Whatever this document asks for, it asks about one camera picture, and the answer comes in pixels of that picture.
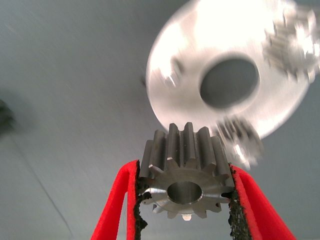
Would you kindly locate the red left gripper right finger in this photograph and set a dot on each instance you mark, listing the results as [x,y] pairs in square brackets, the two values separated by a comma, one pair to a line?
[255,212]

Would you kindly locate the small steel gear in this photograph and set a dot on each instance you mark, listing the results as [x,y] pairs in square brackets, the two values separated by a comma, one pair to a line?
[287,50]
[237,142]
[187,150]

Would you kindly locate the round metal plate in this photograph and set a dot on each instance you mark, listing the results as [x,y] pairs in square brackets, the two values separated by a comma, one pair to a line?
[200,37]

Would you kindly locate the dark grey table cloth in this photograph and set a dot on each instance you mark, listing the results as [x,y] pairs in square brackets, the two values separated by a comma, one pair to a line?
[62,62]

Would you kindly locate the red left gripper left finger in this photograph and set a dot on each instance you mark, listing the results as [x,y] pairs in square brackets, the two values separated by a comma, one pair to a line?
[126,172]

